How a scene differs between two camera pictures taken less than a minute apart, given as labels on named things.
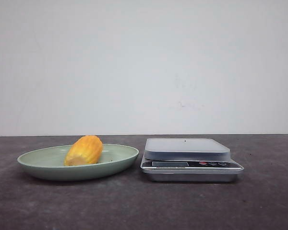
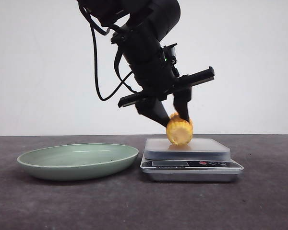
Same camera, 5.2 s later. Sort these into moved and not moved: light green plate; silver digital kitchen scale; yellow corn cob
Moved: yellow corn cob
Not moved: silver digital kitchen scale; light green plate
